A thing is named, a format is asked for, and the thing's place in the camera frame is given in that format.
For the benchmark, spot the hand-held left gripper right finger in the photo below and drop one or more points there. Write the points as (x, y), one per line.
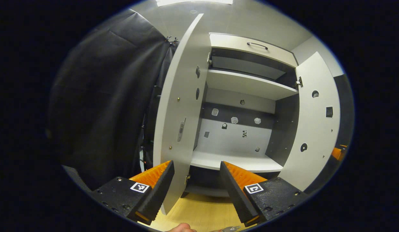
(235, 193)

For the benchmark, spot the white and grey cabinet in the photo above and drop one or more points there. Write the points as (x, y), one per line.
(231, 138)

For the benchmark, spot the white cabinet drawer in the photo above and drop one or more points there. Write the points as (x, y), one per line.
(231, 43)

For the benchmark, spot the ceiling light panel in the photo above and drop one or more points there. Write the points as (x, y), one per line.
(193, 2)

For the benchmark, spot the white cabinet shelf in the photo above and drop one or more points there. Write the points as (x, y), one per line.
(244, 83)

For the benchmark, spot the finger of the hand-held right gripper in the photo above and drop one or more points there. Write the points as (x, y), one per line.
(339, 153)

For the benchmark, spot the white cabinet door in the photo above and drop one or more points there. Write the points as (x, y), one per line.
(315, 135)
(177, 129)

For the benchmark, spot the metal door hinge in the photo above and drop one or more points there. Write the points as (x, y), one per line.
(187, 178)
(209, 58)
(299, 82)

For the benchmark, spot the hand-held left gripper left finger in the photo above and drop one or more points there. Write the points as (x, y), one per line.
(160, 190)

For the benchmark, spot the black binder clip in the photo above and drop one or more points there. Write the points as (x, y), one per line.
(171, 39)

